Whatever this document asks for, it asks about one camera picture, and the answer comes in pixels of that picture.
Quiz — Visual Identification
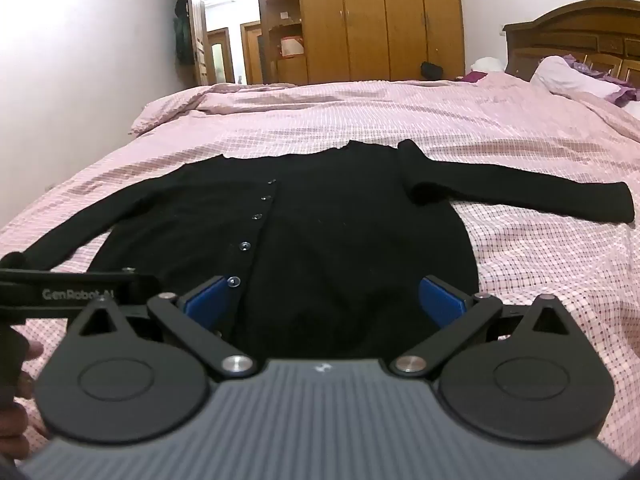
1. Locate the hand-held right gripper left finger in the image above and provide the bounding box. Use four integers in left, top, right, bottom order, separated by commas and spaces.
69, 275, 255, 378

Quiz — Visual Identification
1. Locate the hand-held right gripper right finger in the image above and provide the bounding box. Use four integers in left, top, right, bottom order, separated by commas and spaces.
390, 274, 577, 378

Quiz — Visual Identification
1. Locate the black button cardigan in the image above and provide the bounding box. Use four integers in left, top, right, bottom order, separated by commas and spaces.
0, 139, 636, 361

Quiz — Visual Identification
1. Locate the person's left hand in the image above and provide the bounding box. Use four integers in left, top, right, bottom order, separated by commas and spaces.
0, 342, 49, 462

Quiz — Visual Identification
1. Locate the pink checked bedspread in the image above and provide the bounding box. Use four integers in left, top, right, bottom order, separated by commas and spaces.
0, 71, 640, 463

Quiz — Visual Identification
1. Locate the white soft bundle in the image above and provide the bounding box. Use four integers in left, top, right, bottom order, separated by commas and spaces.
470, 56, 507, 74

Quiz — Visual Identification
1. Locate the hallway door with glass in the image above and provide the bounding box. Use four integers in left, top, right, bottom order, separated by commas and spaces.
207, 27, 236, 84

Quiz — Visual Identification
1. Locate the wooden shelf unit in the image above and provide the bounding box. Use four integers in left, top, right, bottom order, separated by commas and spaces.
264, 0, 309, 86

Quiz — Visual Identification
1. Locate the pale pink pillow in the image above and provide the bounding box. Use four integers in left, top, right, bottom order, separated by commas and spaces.
530, 55, 623, 101

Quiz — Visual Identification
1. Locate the open wooden door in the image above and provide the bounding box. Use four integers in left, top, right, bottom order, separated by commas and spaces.
184, 0, 212, 87

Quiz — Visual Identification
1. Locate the dark green hanging bag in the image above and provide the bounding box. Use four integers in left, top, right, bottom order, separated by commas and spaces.
172, 0, 196, 66

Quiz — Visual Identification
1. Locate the purple ruffled pillow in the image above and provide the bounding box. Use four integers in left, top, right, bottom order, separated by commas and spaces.
565, 55, 640, 107

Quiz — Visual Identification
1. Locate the wooden wardrobe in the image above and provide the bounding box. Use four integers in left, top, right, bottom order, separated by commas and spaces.
296, 0, 467, 83

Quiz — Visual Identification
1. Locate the dark wooden headboard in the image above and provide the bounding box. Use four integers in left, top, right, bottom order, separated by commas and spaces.
502, 0, 640, 83

